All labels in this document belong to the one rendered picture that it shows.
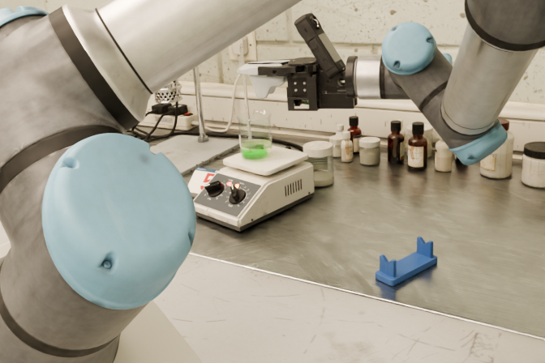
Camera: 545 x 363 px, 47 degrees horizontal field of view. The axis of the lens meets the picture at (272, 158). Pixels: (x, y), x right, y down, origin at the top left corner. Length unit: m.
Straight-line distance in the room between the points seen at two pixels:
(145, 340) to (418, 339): 0.32
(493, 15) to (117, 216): 0.36
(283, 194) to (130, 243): 0.69
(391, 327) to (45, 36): 0.52
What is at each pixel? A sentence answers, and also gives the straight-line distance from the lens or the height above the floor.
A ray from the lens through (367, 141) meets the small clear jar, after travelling 1.34.
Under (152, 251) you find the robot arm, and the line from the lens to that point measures 0.45.
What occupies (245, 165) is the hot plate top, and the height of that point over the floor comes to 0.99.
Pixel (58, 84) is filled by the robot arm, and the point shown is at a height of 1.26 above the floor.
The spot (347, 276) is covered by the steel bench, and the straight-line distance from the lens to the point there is 0.91.
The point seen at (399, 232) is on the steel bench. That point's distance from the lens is 1.04.
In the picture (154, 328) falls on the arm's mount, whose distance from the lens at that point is 0.69.
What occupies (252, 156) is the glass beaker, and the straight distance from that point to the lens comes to 1.13.
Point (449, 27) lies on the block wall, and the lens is 1.43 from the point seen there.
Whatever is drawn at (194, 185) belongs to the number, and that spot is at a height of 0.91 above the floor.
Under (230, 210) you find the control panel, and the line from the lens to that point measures 1.07.
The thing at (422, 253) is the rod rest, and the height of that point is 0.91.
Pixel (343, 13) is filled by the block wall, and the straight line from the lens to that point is 1.51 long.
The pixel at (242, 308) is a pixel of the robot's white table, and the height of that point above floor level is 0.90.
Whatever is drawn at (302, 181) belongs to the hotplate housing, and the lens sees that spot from 1.15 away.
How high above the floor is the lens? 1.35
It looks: 18 degrees down
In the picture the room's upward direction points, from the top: 4 degrees counter-clockwise
